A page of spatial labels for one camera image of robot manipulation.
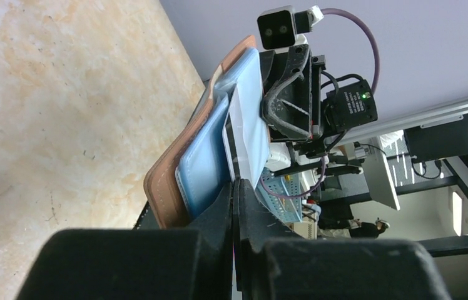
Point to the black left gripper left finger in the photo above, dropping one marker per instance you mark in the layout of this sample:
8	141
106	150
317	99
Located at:
192	262

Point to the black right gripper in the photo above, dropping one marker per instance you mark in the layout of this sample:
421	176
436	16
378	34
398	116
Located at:
286	105

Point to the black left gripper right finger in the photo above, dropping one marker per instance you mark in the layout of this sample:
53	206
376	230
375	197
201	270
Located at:
273	262

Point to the grey credit card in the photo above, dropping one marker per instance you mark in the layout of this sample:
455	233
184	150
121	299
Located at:
245	133

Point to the brown leather card holder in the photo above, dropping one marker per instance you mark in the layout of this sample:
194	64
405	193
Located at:
189	175

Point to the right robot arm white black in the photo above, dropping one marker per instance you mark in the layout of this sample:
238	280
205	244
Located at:
294	157

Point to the blue plastic basket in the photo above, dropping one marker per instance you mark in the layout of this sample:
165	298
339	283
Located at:
273	193

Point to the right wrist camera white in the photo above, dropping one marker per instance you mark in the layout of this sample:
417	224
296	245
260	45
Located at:
281	27

